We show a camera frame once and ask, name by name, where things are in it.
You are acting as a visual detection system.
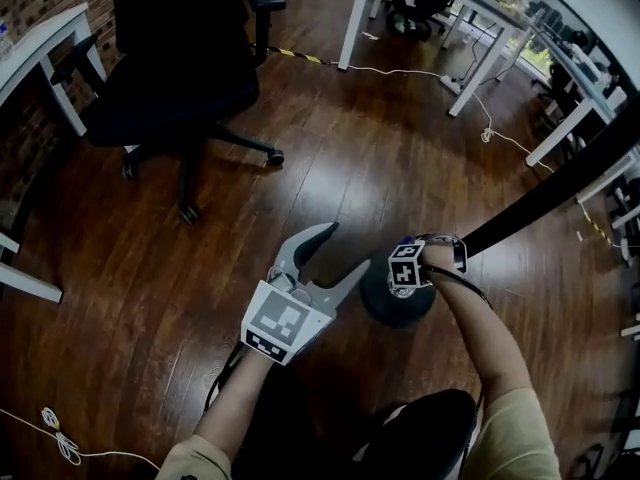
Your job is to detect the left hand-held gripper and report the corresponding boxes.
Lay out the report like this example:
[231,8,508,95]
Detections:
[240,221,372,367]

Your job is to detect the black braided cable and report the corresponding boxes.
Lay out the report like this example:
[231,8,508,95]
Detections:
[424,263,495,315]
[203,341,247,420]

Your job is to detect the thin white coiled cable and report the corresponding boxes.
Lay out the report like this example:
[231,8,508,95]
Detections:
[0,405,162,472]

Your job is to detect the person's right forearm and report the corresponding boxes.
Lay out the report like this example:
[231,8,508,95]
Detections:
[422,245,534,410]

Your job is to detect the white floor cable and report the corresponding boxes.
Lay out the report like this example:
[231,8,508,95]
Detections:
[344,61,557,175]

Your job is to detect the person's left forearm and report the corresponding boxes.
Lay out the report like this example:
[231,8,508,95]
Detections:
[192,352,274,457]

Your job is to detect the black office chair with headrest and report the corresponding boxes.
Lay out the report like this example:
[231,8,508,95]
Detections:
[49,0,287,226]

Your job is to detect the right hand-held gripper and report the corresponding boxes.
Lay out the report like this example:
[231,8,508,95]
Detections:
[387,234,469,288]

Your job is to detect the black coat stand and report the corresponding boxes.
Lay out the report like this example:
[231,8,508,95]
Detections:
[359,110,640,328]

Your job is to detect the person's beige shirt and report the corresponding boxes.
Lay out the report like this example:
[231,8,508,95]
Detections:
[154,386,565,480]

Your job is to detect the yellow black floor tape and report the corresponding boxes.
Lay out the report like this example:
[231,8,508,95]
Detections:
[266,44,327,66]
[578,201,614,248]

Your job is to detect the white table with grey top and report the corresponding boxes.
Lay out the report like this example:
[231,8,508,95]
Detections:
[305,0,532,119]

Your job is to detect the small white desk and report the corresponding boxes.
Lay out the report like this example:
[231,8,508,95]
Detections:
[0,2,109,304]

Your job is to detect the white table with blue top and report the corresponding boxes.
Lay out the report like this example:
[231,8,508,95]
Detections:
[524,27,640,169]

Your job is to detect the person's black trousers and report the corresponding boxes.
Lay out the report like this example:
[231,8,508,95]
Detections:
[233,362,479,480]

